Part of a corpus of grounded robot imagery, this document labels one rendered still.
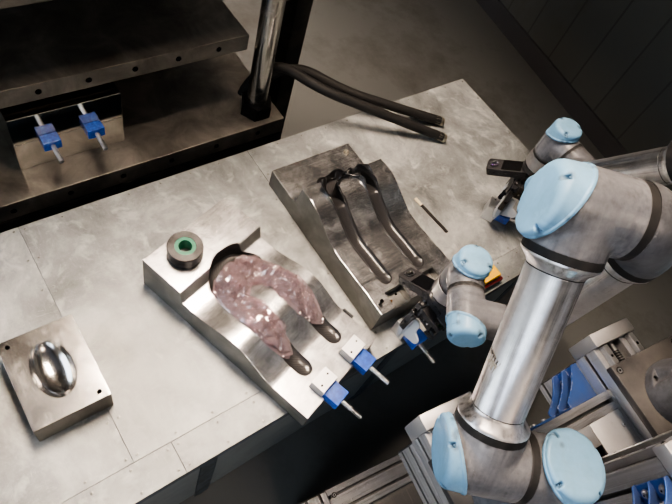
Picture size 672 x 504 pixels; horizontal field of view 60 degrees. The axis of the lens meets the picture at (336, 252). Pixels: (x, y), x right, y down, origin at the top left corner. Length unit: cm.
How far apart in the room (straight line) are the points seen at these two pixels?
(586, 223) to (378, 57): 276
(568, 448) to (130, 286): 99
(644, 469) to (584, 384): 40
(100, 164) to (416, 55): 233
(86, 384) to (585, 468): 92
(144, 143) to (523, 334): 120
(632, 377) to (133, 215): 123
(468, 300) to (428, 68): 253
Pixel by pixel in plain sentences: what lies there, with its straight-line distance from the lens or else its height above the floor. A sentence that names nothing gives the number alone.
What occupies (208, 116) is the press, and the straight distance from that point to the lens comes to 181.
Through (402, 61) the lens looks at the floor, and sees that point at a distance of 353.
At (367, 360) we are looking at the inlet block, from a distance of 137.
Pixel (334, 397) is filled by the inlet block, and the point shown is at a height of 87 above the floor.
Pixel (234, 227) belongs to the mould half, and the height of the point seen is 91.
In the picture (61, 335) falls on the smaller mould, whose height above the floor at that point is 87.
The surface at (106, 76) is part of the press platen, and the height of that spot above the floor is 101.
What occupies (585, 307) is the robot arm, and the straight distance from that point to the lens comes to 106.
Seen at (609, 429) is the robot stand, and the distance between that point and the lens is 150.
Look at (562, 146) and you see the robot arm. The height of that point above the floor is 117.
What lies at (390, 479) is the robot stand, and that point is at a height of 23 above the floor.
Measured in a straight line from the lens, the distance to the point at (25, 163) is 168.
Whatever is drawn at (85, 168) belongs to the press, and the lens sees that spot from 168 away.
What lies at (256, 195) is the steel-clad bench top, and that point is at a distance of 162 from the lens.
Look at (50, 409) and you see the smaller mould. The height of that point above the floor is 87.
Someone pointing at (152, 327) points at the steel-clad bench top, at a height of 80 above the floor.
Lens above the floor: 209
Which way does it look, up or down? 55 degrees down
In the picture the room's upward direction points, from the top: 25 degrees clockwise
